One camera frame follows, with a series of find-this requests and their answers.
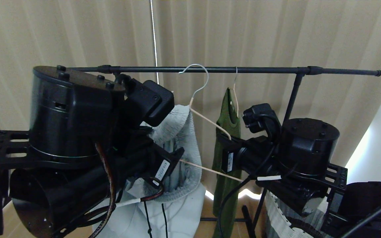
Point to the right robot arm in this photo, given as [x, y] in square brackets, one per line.
[306, 145]

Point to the pale grey garment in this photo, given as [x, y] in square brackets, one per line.
[180, 132]

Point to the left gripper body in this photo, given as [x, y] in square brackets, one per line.
[150, 162]

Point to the beige curtain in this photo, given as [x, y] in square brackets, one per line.
[276, 33]

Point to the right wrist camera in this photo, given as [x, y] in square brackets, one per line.
[260, 115]

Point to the white laundry basket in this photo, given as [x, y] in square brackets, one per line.
[276, 215]

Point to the green printed t-shirt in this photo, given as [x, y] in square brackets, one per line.
[227, 109]

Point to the pink clothes hanger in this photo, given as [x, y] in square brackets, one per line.
[236, 99]
[210, 121]

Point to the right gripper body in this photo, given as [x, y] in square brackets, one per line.
[243, 158]

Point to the black clothes rack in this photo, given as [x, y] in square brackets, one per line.
[260, 70]

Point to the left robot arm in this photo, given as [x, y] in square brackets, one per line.
[68, 115]

